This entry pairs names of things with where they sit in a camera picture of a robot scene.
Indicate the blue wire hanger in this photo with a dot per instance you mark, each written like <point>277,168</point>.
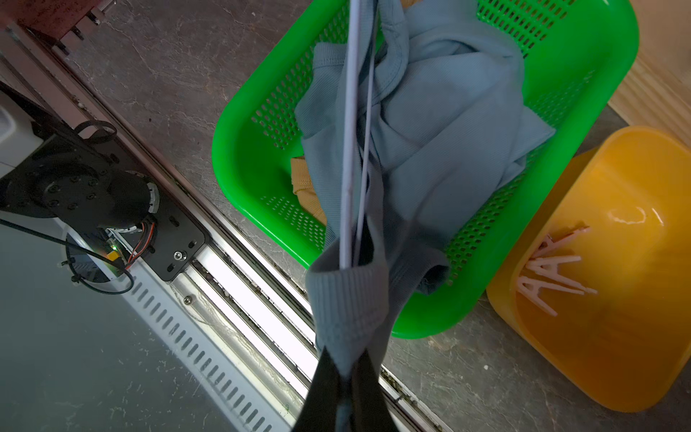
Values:
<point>351,95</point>

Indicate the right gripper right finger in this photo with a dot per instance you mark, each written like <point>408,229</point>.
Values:
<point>370,411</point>

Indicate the white clothespin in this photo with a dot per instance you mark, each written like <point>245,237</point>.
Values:
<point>531,288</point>
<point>549,268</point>

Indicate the grey-blue tank top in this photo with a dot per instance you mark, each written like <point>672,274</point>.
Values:
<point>442,119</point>

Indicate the brown tank top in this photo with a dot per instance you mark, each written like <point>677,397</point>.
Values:
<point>303,188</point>

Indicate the yellow plastic tray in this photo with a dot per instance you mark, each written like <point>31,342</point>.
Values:
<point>625,346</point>

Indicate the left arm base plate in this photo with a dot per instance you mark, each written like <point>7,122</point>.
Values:
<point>83,176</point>

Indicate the green plastic basket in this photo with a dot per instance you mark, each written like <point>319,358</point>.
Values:
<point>576,55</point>

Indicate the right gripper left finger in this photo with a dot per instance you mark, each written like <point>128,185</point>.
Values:
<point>319,412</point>

